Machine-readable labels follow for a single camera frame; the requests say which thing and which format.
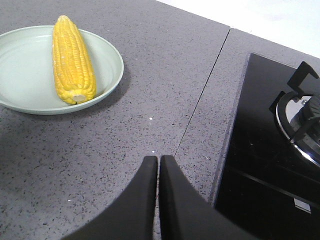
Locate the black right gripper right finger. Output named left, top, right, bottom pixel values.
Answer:
left=158, top=155, right=255, bottom=240

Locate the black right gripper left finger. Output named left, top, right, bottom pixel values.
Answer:
left=64, top=156, right=158, bottom=240

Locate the black gas stove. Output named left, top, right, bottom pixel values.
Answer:
left=215, top=53, right=320, bottom=240

